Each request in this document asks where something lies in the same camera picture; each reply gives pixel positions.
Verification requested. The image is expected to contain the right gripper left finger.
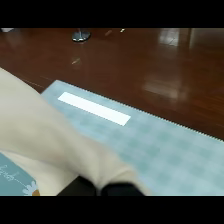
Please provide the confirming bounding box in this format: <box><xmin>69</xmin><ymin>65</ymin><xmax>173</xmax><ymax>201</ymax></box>
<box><xmin>57</xmin><ymin>175</ymin><xmax>100</xmax><ymax>197</ymax></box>

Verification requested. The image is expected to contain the cream garment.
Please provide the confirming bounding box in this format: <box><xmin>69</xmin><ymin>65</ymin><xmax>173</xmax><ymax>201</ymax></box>
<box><xmin>0</xmin><ymin>67</ymin><xmax>152</xmax><ymax>197</ymax></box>

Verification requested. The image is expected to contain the silver frame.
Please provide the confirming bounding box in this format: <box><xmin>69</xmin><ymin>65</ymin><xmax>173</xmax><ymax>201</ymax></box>
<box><xmin>71</xmin><ymin>28</ymin><xmax>92</xmax><ymax>43</ymax></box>

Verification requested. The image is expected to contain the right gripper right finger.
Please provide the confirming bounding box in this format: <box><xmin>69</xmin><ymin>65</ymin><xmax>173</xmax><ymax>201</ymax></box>
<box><xmin>100</xmin><ymin>181</ymin><xmax>142</xmax><ymax>197</ymax></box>

